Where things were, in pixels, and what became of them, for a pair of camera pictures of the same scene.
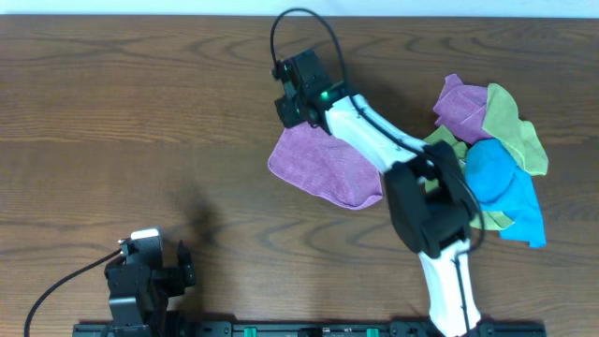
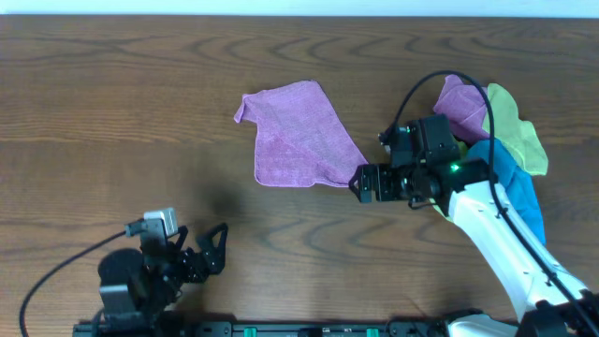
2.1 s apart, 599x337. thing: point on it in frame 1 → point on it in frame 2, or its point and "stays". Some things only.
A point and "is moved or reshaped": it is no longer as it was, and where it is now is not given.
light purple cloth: x=310 y=156 is moved or reshaped
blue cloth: x=498 y=183 stays
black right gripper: x=287 y=112 → x=379 y=183
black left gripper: x=173 y=274 → x=188 y=259
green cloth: x=519 y=137 stays
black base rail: x=302 y=329 stays
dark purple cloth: x=461 y=109 stays
